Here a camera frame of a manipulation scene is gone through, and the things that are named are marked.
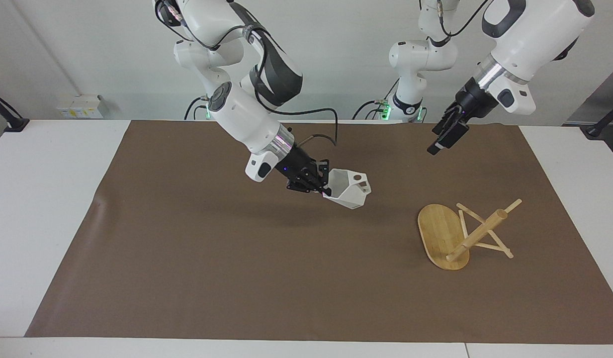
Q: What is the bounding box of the black stand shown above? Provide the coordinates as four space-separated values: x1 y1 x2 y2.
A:
579 98 613 139
0 89 30 133

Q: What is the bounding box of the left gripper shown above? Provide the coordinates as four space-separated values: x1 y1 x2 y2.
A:
427 79 499 156

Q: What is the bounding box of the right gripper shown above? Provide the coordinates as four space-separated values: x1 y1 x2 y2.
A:
275 143 333 194

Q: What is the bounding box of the black cable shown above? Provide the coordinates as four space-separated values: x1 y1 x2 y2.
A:
352 99 387 121
184 96 208 121
255 89 339 148

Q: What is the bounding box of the white faceted cup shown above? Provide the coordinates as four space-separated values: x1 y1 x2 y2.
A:
322 169 372 210

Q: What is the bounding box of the white wall socket box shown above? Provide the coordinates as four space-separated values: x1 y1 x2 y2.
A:
56 94 104 119

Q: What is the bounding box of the wooden cup rack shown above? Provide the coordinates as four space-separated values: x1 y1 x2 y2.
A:
417 198 524 271

